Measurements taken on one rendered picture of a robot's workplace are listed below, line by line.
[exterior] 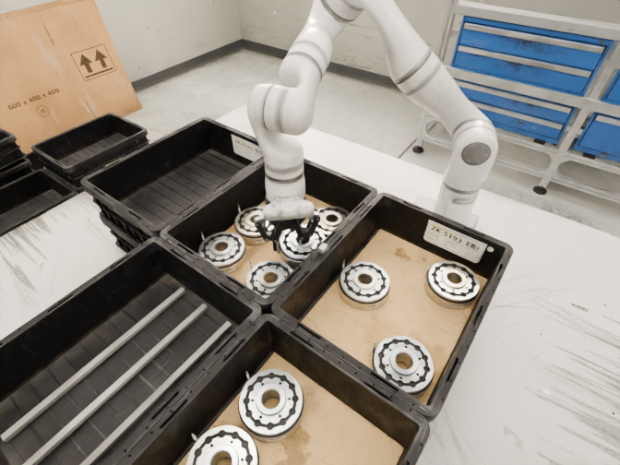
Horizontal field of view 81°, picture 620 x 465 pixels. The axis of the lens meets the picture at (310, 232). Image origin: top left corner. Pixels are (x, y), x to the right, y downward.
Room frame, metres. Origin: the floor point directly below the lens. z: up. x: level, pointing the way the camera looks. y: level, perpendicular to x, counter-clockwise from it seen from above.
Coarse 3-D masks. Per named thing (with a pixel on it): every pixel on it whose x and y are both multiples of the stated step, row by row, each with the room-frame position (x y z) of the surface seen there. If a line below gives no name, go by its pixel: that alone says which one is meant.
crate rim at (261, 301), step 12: (252, 168) 0.75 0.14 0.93; (324, 168) 0.75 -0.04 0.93; (240, 180) 0.70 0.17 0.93; (348, 180) 0.70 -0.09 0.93; (372, 192) 0.65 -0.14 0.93; (204, 204) 0.61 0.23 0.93; (360, 204) 0.61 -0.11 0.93; (192, 216) 0.58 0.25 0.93; (348, 216) 0.57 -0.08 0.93; (168, 228) 0.54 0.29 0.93; (336, 228) 0.54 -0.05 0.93; (168, 240) 0.50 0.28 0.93; (324, 240) 0.50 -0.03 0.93; (192, 252) 0.47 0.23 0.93; (312, 252) 0.47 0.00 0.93; (204, 264) 0.44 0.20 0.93; (300, 264) 0.44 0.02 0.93; (228, 276) 0.41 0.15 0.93; (288, 276) 0.41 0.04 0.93; (240, 288) 0.38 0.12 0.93; (276, 288) 0.38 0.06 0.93; (264, 300) 0.36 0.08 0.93; (264, 312) 0.35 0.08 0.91
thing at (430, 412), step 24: (384, 192) 0.65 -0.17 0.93; (360, 216) 0.57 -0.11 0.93; (432, 216) 0.57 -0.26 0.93; (336, 240) 0.50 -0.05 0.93; (312, 264) 0.44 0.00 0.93; (504, 264) 0.44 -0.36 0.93; (288, 288) 0.38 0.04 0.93; (480, 312) 0.34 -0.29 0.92; (312, 336) 0.29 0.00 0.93; (456, 360) 0.26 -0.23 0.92; (384, 384) 0.21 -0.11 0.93; (432, 408) 0.18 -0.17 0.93
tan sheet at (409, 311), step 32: (384, 256) 0.54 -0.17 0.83; (416, 256) 0.54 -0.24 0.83; (416, 288) 0.46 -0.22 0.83; (480, 288) 0.46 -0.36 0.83; (320, 320) 0.38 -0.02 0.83; (352, 320) 0.38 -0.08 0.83; (384, 320) 0.38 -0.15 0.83; (416, 320) 0.38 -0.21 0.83; (448, 320) 0.38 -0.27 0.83; (352, 352) 0.31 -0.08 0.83; (448, 352) 0.31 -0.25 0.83
